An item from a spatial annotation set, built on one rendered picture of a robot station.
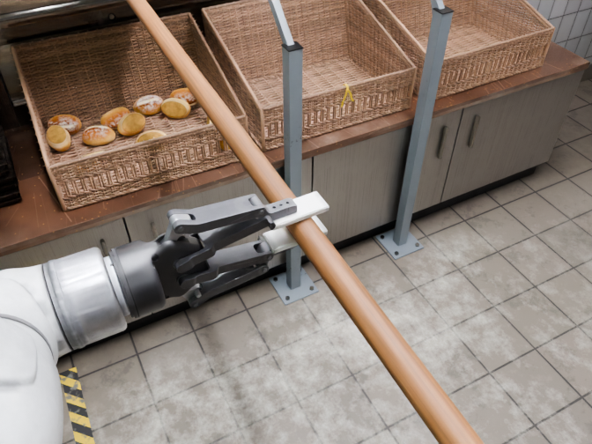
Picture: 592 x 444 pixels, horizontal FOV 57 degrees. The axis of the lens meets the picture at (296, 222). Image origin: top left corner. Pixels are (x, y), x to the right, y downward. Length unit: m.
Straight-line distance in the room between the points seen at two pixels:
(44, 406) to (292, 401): 1.43
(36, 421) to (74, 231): 1.21
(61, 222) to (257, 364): 0.77
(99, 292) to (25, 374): 0.15
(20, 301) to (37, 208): 1.13
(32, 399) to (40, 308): 0.15
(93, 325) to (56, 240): 1.06
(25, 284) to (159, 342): 1.44
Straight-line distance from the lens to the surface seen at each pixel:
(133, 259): 0.55
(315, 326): 1.95
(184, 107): 1.83
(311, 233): 0.59
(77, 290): 0.54
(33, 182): 1.75
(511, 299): 2.17
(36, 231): 1.59
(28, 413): 0.40
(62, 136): 1.79
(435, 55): 1.74
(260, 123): 1.67
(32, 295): 0.55
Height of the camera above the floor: 1.59
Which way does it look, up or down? 44 degrees down
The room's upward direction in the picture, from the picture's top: straight up
